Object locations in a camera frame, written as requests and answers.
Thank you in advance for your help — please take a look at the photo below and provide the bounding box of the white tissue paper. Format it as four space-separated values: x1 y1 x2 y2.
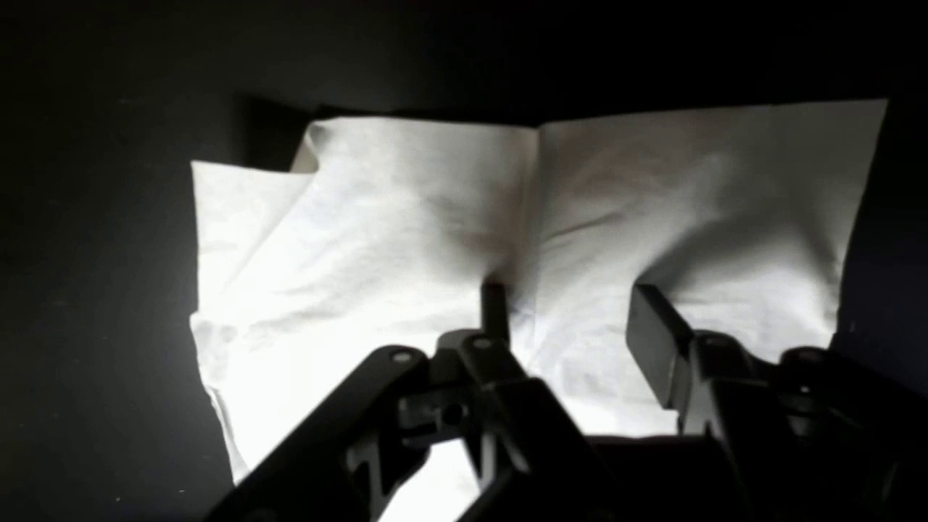
190 103 886 522

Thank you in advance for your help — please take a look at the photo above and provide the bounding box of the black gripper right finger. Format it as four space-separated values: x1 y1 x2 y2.
625 284 693 410

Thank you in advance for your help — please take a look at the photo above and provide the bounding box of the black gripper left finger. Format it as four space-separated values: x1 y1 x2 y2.
481 283 510 345

